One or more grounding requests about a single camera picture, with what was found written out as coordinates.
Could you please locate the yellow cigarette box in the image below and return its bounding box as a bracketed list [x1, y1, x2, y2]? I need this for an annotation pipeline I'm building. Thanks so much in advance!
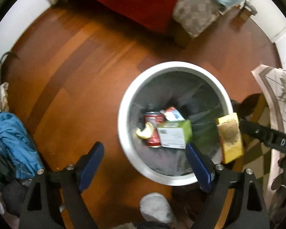
[216, 113, 244, 164]

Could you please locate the green cardboard box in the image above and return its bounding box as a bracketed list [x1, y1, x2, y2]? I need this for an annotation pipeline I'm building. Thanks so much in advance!
[157, 120, 193, 149]

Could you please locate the blue white milk carton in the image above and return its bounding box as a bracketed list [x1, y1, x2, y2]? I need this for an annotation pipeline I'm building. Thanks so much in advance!
[160, 106, 185, 122]

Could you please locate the yellow fruit peel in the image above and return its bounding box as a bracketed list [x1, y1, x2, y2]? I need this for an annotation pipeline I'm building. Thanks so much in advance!
[135, 122, 154, 139]

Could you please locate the red soda can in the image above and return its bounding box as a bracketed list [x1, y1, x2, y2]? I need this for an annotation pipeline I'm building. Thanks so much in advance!
[144, 112, 165, 148]

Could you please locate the white round trash bin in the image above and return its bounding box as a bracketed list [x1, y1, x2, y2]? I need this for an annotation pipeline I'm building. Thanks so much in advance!
[118, 61, 233, 186]

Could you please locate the white patterned table cloth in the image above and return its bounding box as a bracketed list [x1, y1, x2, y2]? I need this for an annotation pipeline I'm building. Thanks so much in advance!
[252, 65, 286, 208]

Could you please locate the blue cloth on floor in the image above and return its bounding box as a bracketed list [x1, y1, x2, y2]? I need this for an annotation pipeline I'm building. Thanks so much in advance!
[0, 112, 44, 179]

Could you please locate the small wooden stool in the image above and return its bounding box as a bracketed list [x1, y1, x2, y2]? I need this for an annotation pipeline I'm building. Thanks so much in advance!
[239, 1, 258, 21]

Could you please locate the wooden bed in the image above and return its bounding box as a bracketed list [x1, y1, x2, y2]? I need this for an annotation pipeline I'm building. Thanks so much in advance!
[49, 0, 222, 48]

